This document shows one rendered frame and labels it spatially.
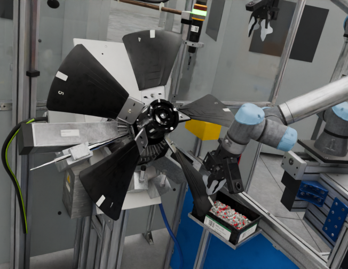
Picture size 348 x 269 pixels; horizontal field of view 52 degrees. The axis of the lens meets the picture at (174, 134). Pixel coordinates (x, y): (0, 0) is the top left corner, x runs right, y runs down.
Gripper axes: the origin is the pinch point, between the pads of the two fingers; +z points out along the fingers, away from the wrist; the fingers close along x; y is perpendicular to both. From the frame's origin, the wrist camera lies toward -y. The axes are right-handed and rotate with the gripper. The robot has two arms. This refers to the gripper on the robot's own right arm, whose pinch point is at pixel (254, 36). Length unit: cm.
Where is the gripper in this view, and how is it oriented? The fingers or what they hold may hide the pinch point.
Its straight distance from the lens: 172.2
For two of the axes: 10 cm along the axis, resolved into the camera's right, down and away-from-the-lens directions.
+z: -1.8, 9.1, 3.7
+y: 8.5, -0.5, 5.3
